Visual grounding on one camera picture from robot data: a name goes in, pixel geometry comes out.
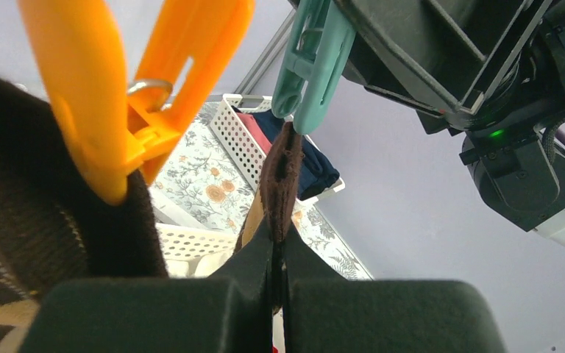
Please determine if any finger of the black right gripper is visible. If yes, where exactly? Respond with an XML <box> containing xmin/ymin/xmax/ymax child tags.
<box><xmin>337</xmin><ymin>1</ymin><xmax>551</xmax><ymax>130</ymax></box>

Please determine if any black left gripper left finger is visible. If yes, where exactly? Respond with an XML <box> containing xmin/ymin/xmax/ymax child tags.
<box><xmin>21</xmin><ymin>221</ymin><xmax>274</xmax><ymax>352</ymax></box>

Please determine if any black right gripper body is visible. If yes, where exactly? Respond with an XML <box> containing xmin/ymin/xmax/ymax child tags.
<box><xmin>469</xmin><ymin>1</ymin><xmax>565</xmax><ymax>137</ymax></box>

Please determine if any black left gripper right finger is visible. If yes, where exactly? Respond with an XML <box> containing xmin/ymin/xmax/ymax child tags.
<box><xmin>282</xmin><ymin>228</ymin><xmax>505</xmax><ymax>352</ymax></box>

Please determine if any brown argyle sock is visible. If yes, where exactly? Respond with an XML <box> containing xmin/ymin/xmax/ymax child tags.
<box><xmin>0</xmin><ymin>79</ymin><xmax>168</xmax><ymax>352</ymax></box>
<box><xmin>233</xmin><ymin>122</ymin><xmax>303</xmax><ymax>254</ymax></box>

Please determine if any teal clip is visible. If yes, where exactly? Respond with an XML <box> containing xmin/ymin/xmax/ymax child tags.
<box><xmin>271</xmin><ymin>1</ymin><xmax>356</xmax><ymax>135</ymax></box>

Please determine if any orange front clip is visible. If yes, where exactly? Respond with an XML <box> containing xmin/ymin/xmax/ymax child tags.
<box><xmin>18</xmin><ymin>1</ymin><xmax>255</xmax><ymax>205</ymax></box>

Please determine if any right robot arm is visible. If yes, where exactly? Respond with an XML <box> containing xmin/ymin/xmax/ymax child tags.
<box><xmin>338</xmin><ymin>1</ymin><xmax>565</xmax><ymax>247</ymax></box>

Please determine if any white perforated sock basket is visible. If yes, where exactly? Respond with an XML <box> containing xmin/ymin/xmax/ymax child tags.
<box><xmin>156</xmin><ymin>223</ymin><xmax>237</xmax><ymax>278</ymax></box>

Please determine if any floral grey tablecloth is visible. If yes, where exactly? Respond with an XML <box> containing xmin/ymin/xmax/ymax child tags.
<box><xmin>149</xmin><ymin>102</ymin><xmax>254</xmax><ymax>236</ymax></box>

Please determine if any navy garment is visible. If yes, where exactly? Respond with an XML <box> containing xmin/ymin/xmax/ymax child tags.
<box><xmin>252</xmin><ymin>110</ymin><xmax>340</xmax><ymax>201</ymax></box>

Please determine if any grey right rack pole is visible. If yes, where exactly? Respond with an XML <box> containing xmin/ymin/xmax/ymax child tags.
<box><xmin>233</xmin><ymin>10</ymin><xmax>295</xmax><ymax>95</ymax></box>

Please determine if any pink garment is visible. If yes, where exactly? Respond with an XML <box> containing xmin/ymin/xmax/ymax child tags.
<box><xmin>237</xmin><ymin>113</ymin><xmax>271</xmax><ymax>155</ymax></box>

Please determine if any white basket with clothes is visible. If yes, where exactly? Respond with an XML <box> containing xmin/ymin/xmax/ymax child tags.
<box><xmin>208</xmin><ymin>93</ymin><xmax>347</xmax><ymax>206</ymax></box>

